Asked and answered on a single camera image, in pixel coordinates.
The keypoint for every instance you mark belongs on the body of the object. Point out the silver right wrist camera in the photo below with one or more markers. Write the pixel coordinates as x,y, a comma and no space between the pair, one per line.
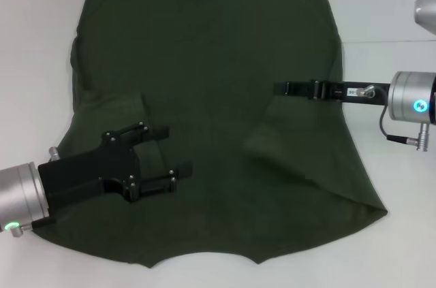
427,14

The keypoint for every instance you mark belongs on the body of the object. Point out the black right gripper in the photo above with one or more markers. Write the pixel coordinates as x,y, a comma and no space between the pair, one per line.
347,92

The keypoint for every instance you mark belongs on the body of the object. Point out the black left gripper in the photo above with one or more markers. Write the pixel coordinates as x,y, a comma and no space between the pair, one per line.
85,175

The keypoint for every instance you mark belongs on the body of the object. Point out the dark green shirt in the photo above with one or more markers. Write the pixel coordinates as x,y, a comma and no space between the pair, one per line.
218,63

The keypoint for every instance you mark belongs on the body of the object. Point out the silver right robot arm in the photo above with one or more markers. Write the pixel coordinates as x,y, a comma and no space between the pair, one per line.
408,97

